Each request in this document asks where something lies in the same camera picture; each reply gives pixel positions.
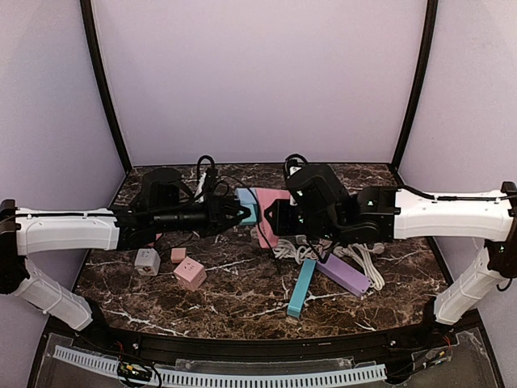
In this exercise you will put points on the white cube socket adapter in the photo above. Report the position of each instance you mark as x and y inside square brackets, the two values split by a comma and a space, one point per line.
[147, 262]

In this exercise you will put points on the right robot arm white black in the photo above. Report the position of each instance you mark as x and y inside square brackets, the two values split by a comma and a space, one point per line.
[384, 214]

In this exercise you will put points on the white slotted cable duct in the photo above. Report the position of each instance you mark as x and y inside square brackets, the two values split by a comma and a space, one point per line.
[108, 367]

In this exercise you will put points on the teal power strip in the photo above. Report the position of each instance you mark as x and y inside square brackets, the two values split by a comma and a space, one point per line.
[301, 289]

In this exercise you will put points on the white charger with cable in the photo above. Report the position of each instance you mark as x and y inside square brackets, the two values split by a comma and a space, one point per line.
[302, 250]

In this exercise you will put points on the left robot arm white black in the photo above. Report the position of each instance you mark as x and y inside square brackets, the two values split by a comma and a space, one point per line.
[164, 204]

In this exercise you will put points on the left black frame post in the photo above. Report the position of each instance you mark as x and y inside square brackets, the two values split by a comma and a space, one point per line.
[92, 40]

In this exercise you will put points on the small circuit board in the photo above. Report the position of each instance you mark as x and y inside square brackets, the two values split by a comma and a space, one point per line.
[134, 371]

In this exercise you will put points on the small salmon pink adapter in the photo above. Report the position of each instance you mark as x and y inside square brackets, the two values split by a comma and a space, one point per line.
[177, 255]

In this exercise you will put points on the black frame post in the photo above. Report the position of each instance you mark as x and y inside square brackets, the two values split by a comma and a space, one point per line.
[92, 40]
[424, 53]

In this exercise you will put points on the small teal adapter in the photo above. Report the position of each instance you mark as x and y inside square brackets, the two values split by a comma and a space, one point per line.
[252, 219]

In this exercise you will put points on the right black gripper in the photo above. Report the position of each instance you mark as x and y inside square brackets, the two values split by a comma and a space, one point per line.
[283, 217]

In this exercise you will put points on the right black frame post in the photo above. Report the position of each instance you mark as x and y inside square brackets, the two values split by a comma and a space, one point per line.
[424, 53]

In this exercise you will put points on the purple power strip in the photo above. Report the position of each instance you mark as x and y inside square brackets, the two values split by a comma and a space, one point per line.
[344, 275]

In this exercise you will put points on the pink power strip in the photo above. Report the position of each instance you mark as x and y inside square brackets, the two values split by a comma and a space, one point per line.
[265, 196]

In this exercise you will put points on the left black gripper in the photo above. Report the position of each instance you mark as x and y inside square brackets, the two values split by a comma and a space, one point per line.
[216, 216]

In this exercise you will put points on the pink cube socket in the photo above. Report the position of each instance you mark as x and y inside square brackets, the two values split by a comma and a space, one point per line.
[190, 274]

